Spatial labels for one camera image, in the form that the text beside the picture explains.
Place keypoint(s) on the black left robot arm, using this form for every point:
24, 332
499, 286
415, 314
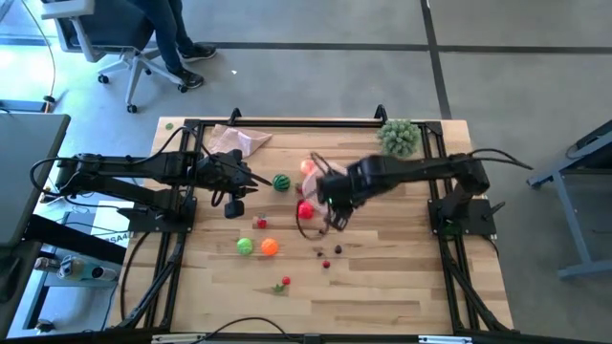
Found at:
119, 165

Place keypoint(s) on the peach coloured toy fruit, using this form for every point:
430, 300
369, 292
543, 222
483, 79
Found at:
306, 166

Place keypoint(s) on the grey metal table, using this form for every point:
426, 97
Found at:
571, 220

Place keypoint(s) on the silver metal bracket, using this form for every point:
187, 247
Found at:
444, 339
177, 339

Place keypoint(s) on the pale pink cloth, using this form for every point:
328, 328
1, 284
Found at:
239, 138

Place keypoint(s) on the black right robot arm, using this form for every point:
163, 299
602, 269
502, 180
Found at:
421, 167

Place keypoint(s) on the orange toy ball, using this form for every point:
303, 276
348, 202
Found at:
269, 246

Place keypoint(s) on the potted green succulent plant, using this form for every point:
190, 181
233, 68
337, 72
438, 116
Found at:
398, 137

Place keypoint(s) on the black desk beam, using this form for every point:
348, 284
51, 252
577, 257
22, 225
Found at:
72, 239

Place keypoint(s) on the red tomato with green leaf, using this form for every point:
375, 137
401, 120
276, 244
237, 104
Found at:
286, 280

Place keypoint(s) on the person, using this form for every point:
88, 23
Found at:
167, 38

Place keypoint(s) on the small white camera device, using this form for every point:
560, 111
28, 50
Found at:
102, 273

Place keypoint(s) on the large red toy apple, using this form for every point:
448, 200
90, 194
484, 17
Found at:
305, 211

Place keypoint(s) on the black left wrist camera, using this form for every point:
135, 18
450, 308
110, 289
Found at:
234, 209

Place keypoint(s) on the grey desk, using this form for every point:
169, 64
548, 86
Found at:
24, 177

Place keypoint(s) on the light green toy ball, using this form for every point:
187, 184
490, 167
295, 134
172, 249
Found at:
245, 246

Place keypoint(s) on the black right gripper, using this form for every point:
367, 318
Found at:
342, 188

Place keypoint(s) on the office chair with white base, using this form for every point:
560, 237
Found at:
110, 28

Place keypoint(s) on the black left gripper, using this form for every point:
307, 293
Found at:
215, 172

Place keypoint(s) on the white paper sign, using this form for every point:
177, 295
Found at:
112, 220

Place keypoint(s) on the small red toy strawberry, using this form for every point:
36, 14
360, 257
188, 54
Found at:
261, 222

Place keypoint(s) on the striped green watermelon ball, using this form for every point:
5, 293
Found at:
281, 183

